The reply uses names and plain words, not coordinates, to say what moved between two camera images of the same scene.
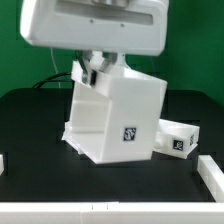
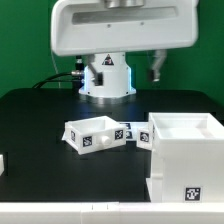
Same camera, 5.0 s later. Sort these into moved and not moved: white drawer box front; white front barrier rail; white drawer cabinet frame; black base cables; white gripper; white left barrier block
Moved: white gripper; white drawer cabinet frame; white drawer box front
Not moved: white left barrier block; black base cables; white front barrier rail
